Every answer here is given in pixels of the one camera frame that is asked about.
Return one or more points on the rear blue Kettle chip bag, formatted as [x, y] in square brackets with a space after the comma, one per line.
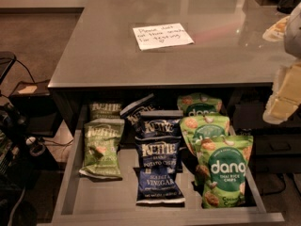
[132, 112]

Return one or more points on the rear green Dang chips bag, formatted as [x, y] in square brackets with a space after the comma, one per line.
[198, 104]

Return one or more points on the green dang chips bag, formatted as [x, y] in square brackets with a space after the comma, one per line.
[198, 104]
[222, 165]
[196, 128]

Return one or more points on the front green Dang chips bag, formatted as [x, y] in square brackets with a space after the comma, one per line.
[222, 165]

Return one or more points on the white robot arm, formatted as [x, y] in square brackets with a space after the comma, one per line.
[292, 34]

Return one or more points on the front blue Kettle vinegar bag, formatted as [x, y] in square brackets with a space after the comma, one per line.
[158, 164]

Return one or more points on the rear green Kettle chip bag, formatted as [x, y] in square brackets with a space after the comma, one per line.
[104, 110]

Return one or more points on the dark side table with note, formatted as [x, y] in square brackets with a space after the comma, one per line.
[31, 89]

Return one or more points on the white handwritten paper note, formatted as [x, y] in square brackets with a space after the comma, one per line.
[160, 36]

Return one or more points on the grey open top drawer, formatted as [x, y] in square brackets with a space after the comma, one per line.
[85, 202]

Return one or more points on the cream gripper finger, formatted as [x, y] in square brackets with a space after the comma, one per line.
[276, 31]
[286, 95]

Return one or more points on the black equipment with cables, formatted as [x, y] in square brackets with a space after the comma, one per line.
[12, 125]

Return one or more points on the middle blue Kettle chip bag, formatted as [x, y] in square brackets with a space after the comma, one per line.
[159, 123]

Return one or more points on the green jalapeno Kettle chip bag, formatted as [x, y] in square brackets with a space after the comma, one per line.
[102, 138]

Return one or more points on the middle green Dang chips bag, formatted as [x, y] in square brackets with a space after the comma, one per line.
[196, 128]

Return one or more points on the blue kettle chip bag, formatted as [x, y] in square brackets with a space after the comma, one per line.
[159, 123]
[132, 112]

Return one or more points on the grey counter cabinet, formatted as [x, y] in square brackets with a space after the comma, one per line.
[118, 45]

